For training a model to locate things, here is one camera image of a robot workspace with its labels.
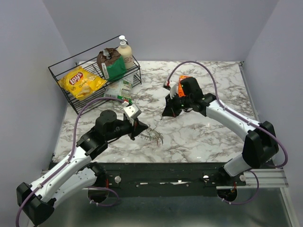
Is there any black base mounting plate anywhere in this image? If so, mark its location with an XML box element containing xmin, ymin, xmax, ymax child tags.
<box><xmin>48</xmin><ymin>162</ymin><xmax>277</xmax><ymax>198</ymax></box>

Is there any black wire basket rack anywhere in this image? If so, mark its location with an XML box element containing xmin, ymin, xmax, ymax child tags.
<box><xmin>51</xmin><ymin>35</ymin><xmax>142</xmax><ymax>114</ymax></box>

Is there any brown and green bag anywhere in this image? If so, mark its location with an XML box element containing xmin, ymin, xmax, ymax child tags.
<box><xmin>97</xmin><ymin>48</ymin><xmax>126</xmax><ymax>81</ymax></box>

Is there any cream pump lotion bottle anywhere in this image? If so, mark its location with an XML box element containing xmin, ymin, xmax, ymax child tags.
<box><xmin>117</xmin><ymin>35</ymin><xmax>134</xmax><ymax>70</ymax></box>

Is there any green and white packet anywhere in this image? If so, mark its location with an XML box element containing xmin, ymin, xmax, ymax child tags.
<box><xmin>103</xmin><ymin>75</ymin><xmax>134</xmax><ymax>103</ymax></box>

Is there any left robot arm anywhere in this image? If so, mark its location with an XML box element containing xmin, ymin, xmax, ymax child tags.
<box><xmin>15</xmin><ymin>105</ymin><xmax>148</xmax><ymax>226</ymax></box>

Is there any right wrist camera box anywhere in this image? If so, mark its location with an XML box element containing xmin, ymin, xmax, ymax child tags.
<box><xmin>169</xmin><ymin>83</ymin><xmax>178</xmax><ymax>99</ymax></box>

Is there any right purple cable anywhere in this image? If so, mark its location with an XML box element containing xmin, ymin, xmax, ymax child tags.
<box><xmin>163</xmin><ymin>61</ymin><xmax>288</xmax><ymax>169</ymax></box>

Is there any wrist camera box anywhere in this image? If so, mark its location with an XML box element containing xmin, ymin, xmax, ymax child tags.
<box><xmin>169</xmin><ymin>83</ymin><xmax>178</xmax><ymax>99</ymax></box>
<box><xmin>123</xmin><ymin>104</ymin><xmax>142</xmax><ymax>125</ymax></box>

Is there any aluminium rail frame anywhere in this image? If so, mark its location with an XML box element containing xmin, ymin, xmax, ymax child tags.
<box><xmin>27</xmin><ymin>169</ymin><xmax>291</xmax><ymax>227</ymax></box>

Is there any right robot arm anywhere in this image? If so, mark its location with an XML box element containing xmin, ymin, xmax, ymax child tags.
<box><xmin>162</xmin><ymin>77</ymin><xmax>278</xmax><ymax>185</ymax></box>

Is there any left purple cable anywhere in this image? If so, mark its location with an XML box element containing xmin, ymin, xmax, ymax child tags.
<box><xmin>15</xmin><ymin>97</ymin><xmax>130</xmax><ymax>227</ymax></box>

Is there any orange Gillette razor box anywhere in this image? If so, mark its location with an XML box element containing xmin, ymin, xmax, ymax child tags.
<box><xmin>178</xmin><ymin>75</ymin><xmax>189</xmax><ymax>97</ymax></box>

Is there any purple cable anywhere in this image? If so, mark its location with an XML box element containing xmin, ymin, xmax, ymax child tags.
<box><xmin>163</xmin><ymin>61</ymin><xmax>288</xmax><ymax>169</ymax></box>
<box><xmin>15</xmin><ymin>97</ymin><xmax>130</xmax><ymax>227</ymax></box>

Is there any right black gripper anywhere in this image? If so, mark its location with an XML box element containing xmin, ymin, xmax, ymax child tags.
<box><xmin>161</xmin><ymin>92</ymin><xmax>192</xmax><ymax>118</ymax></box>

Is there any yellow Lays chips bag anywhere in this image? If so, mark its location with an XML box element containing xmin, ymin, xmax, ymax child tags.
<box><xmin>58</xmin><ymin>66</ymin><xmax>107</xmax><ymax>101</ymax></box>

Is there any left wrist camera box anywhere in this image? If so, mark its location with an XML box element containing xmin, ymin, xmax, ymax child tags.
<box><xmin>123</xmin><ymin>104</ymin><xmax>142</xmax><ymax>125</ymax></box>

